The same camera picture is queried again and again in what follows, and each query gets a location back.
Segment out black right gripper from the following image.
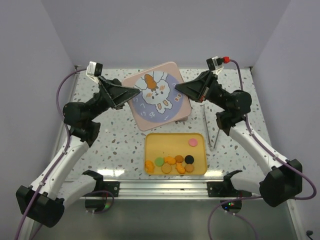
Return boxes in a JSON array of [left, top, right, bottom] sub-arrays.
[[174, 70, 230, 111]]

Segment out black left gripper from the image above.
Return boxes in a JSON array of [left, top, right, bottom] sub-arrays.
[[86, 75, 147, 122]]

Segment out silver tin lid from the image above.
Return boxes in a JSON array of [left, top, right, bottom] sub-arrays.
[[122, 61, 192, 131]]

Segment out metal tongs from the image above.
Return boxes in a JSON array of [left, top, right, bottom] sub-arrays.
[[202, 104, 220, 152]]

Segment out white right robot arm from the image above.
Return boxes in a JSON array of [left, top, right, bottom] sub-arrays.
[[175, 70, 303, 207]]

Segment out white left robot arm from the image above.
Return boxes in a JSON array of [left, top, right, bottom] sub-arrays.
[[15, 76, 141, 228]]

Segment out silver cookie tin box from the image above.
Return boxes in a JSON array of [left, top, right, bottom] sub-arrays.
[[175, 116, 189, 122]]

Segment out pink sandwich cookie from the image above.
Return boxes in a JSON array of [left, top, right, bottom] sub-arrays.
[[188, 138, 198, 147]]

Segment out yellow plastic tray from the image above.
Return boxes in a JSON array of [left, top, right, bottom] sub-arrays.
[[144, 133, 208, 177]]

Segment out black sandwich cookie right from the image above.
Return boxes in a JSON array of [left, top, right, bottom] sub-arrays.
[[184, 155, 195, 165]]

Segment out chocolate chip cookie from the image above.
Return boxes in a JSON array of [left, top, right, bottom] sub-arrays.
[[174, 155, 184, 163]]

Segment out orange fish cookie middle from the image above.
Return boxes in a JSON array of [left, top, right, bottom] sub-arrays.
[[164, 156, 176, 165]]

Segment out orange fish cookie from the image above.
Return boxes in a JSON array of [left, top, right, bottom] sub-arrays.
[[144, 160, 155, 174], [175, 162, 186, 175], [164, 156, 176, 165]]

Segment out orange fish cookie left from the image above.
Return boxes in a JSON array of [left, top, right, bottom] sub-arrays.
[[144, 160, 155, 174]]

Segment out green sandwich cookie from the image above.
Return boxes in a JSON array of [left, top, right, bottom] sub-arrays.
[[154, 157, 165, 167]]

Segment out orange fish cookie right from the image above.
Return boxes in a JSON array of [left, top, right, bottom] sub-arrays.
[[175, 162, 186, 175]]

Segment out brown round cookie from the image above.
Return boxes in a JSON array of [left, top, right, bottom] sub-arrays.
[[184, 164, 195, 173]]

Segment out round beige dotted cookie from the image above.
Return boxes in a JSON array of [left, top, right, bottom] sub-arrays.
[[161, 163, 172, 174]]

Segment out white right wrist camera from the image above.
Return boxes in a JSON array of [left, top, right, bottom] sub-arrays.
[[206, 56, 224, 75]]

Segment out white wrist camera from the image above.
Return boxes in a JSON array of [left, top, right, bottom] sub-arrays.
[[206, 56, 224, 75], [86, 61, 103, 84]]

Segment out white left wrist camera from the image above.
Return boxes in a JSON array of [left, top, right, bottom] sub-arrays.
[[86, 61, 103, 84]]

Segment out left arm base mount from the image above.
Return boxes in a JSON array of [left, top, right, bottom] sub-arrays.
[[102, 181, 120, 198]]

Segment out aluminium frame rail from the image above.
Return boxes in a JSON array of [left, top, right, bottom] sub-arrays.
[[37, 177, 296, 201]]

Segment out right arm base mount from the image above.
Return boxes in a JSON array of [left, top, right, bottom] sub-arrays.
[[206, 181, 252, 198]]

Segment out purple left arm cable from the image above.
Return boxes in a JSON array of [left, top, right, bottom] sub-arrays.
[[13, 68, 87, 240]]

